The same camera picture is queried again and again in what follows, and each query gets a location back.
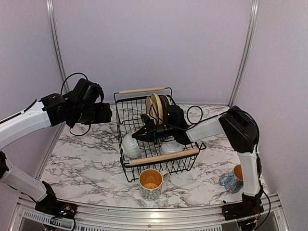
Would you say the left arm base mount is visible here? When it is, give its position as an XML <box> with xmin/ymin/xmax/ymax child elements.
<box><xmin>35</xmin><ymin>201</ymin><xmax>77</xmax><ymax>219</ymax></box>

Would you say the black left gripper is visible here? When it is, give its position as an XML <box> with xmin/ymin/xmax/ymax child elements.
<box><xmin>72</xmin><ymin>102</ymin><xmax>113</xmax><ymax>124</ymax></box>

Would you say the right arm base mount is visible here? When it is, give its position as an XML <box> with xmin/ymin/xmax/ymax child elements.
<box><xmin>222</xmin><ymin>202</ymin><xmax>264</xmax><ymax>220</ymax></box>

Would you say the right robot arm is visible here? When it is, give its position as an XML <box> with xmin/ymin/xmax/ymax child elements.
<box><xmin>132</xmin><ymin>105</ymin><xmax>263</xmax><ymax>216</ymax></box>

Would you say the left aluminium frame post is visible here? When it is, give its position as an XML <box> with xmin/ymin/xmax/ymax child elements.
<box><xmin>46</xmin><ymin>0</ymin><xmax>66</xmax><ymax>82</ymax></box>

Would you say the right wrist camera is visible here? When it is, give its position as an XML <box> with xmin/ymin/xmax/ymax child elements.
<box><xmin>141</xmin><ymin>114</ymin><xmax>157</xmax><ymax>125</ymax></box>

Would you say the front aluminium rail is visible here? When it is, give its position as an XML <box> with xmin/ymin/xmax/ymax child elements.
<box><xmin>8</xmin><ymin>194</ymin><xmax>290</xmax><ymax>231</ymax></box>

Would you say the patterned mug yellow inside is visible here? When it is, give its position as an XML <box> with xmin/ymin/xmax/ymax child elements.
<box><xmin>139</xmin><ymin>169</ymin><xmax>170</xmax><ymax>201</ymax></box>

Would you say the blue mug yellow inside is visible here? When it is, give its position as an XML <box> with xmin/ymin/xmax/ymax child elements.
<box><xmin>218</xmin><ymin>165</ymin><xmax>244</xmax><ymax>193</ymax></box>

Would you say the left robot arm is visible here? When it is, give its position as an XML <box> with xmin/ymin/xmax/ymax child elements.
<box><xmin>0</xmin><ymin>78</ymin><xmax>112</xmax><ymax>214</ymax></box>

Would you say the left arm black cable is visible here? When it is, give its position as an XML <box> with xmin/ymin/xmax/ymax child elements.
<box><xmin>60</xmin><ymin>72</ymin><xmax>92</xmax><ymax>137</ymax></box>

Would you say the plain cream yellow plate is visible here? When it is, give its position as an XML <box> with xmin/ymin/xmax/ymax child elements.
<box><xmin>151</xmin><ymin>93</ymin><xmax>164</xmax><ymax>124</ymax></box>

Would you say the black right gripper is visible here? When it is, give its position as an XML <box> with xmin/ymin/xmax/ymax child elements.
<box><xmin>132</xmin><ymin>119</ymin><xmax>176</xmax><ymax>144</ymax></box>

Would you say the grey reindeer plate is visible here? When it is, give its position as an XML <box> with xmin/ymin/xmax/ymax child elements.
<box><xmin>160</xmin><ymin>95</ymin><xmax>170</xmax><ymax>113</ymax></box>

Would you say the white bowl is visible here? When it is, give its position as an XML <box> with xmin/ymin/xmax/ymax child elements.
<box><xmin>121</xmin><ymin>132</ymin><xmax>141</xmax><ymax>159</ymax></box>
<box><xmin>160</xmin><ymin>141</ymin><xmax>184</xmax><ymax>155</ymax></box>

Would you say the cream gold rimmed plate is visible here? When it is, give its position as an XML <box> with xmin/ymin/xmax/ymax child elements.
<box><xmin>146</xmin><ymin>96</ymin><xmax>157</xmax><ymax>123</ymax></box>

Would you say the aluminium frame post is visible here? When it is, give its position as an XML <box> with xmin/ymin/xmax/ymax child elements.
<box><xmin>228</xmin><ymin>0</ymin><xmax>259</xmax><ymax>107</ymax></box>
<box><xmin>46</xmin><ymin>0</ymin><xmax>66</xmax><ymax>82</ymax></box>

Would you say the right aluminium frame post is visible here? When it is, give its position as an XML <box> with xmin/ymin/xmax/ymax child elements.
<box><xmin>228</xmin><ymin>0</ymin><xmax>259</xmax><ymax>107</ymax></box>

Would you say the black wire dish rack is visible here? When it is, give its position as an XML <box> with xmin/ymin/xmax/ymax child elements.
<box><xmin>114</xmin><ymin>92</ymin><xmax>206</xmax><ymax>182</ymax></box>

